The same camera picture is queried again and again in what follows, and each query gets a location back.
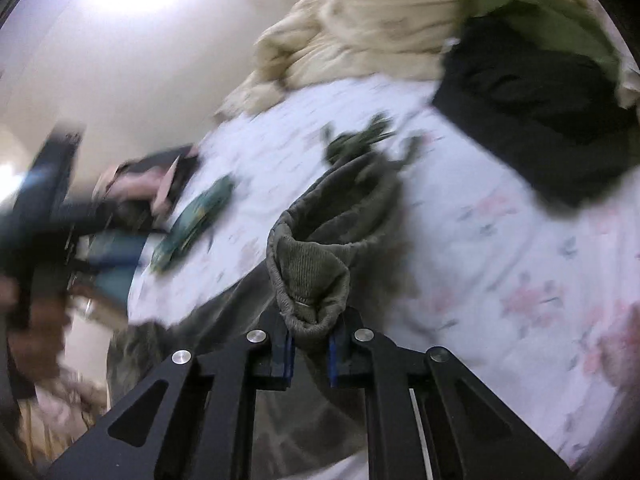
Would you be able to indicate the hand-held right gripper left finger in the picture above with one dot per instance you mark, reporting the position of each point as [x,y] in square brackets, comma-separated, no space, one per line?
[286,357]

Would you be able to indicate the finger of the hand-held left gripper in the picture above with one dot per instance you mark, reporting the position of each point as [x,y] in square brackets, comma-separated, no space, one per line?
[90,216]

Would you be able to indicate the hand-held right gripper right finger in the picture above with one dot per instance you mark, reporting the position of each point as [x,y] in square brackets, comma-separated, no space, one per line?
[334,362]

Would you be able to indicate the dark camouflage pants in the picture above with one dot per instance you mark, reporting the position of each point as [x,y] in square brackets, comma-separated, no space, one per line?
[310,265]

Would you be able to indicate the person's left forearm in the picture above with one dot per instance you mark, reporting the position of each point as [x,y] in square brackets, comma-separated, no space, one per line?
[37,340]

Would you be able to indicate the folded green camouflage garment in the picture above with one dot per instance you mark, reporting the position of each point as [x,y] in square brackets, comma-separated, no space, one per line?
[195,225]

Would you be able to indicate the white plastic bags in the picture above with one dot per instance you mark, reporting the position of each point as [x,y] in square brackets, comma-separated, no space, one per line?
[65,410]

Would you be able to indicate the bed with floral sheet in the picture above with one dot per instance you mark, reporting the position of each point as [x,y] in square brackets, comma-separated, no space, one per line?
[500,260]

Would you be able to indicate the black cloth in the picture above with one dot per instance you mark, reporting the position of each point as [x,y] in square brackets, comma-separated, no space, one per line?
[540,120]

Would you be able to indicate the cream quilt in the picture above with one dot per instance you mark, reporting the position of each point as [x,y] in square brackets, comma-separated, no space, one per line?
[375,35]

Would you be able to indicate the green cloth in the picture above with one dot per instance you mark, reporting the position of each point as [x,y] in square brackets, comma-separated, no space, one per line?
[545,15]

